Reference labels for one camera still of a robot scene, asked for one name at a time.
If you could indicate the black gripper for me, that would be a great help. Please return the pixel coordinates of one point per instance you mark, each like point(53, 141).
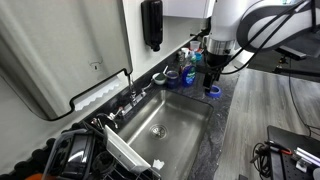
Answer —
point(216, 61)

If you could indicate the dark blue cup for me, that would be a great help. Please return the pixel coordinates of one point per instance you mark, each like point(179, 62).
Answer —
point(172, 79)

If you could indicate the clear plastic cup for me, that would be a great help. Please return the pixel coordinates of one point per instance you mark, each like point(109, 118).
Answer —
point(195, 45)

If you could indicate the stainless steel sink basin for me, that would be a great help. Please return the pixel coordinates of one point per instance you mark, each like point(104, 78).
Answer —
point(176, 120)

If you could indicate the sink drain strainer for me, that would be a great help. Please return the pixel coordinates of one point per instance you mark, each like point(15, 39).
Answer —
point(158, 130)

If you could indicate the chrome sink faucet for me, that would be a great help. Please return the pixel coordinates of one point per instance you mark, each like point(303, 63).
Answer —
point(132, 91)

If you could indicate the blue tape roll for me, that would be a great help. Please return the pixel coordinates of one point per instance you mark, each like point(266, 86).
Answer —
point(213, 93)

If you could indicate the blue small container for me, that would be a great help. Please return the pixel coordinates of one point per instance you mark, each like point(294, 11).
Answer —
point(198, 56)

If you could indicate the dark small bottle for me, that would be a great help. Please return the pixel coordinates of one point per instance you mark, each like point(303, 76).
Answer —
point(180, 56)

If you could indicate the white mug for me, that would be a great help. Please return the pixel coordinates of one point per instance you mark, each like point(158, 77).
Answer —
point(185, 51)

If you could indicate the white bowl with green sponge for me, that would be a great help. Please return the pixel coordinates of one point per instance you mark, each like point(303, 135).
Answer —
point(159, 79)

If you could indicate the white paper scrap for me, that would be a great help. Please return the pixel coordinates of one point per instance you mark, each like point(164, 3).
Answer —
point(158, 164)

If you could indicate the black tripod stand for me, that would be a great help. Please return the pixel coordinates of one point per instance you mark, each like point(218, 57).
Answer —
point(293, 53)

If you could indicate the red and black tool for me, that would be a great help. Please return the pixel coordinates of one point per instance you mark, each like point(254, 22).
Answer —
point(278, 148)

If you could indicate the chrome side sprayer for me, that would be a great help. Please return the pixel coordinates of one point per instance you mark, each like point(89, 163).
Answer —
point(106, 116)

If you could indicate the white rectangular board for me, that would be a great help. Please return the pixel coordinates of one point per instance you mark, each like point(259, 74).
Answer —
point(125, 153)

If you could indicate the white paper towel sheet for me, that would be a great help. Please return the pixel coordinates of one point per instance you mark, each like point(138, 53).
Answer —
point(96, 95)

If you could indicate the black work table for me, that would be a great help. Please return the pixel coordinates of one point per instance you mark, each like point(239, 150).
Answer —
point(293, 160)

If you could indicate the silver aluminium extrusion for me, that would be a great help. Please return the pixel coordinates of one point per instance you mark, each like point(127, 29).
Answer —
point(306, 156)

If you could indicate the black dish rack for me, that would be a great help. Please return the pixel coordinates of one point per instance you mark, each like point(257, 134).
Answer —
point(116, 171)

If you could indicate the clear bin with black appliance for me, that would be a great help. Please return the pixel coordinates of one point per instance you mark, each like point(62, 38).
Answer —
point(71, 155)

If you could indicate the steel paper towel dispenser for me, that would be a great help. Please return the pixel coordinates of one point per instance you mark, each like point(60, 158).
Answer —
point(60, 50)

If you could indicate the orange object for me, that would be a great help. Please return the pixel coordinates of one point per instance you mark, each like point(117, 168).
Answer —
point(35, 177)

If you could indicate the white wall cabinet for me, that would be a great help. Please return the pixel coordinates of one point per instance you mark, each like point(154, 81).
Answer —
point(186, 8)

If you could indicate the black wall soap dispenser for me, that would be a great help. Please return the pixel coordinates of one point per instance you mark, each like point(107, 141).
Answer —
point(152, 23)

